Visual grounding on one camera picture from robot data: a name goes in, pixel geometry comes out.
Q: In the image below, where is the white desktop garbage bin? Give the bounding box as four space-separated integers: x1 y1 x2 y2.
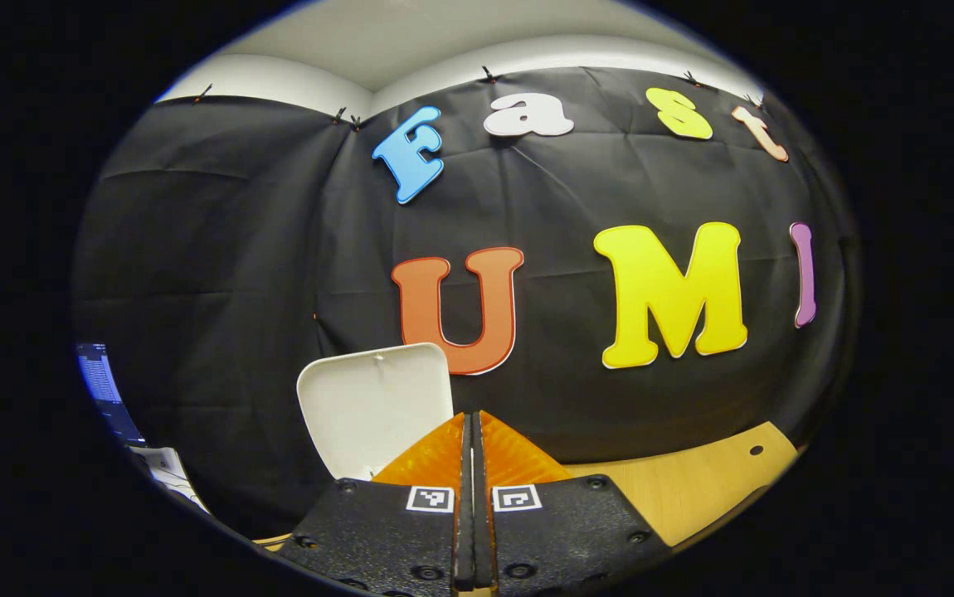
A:
295 342 455 483

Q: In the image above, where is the black backdrop cloth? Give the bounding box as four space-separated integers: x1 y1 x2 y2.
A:
71 66 864 540

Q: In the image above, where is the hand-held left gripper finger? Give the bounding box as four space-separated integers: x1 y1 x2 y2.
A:
276 412 476 597
475 410 674 597

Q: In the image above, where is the white computer desk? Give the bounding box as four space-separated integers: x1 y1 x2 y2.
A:
124 445 208 513

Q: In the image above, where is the computer monitor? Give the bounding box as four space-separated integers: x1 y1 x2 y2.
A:
75 342 148 446

